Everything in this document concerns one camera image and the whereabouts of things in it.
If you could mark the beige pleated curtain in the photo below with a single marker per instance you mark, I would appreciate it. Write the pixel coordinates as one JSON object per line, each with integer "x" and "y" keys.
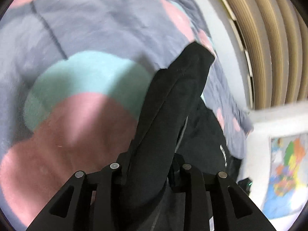
{"x": 273, "y": 36}

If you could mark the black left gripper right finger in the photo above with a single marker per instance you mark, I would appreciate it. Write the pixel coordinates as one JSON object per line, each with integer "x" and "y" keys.
{"x": 213, "y": 196}

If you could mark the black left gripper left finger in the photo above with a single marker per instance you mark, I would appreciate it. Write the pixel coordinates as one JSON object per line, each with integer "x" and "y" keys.
{"x": 84, "y": 202}

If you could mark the grey floral fleece blanket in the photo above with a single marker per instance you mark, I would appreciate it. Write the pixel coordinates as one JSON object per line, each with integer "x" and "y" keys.
{"x": 74, "y": 77}

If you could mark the black garment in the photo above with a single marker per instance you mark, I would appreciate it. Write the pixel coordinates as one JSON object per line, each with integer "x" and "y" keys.
{"x": 173, "y": 120}

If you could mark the colourful wall map poster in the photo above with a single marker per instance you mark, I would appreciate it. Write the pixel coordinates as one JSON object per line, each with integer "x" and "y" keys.
{"x": 287, "y": 187}

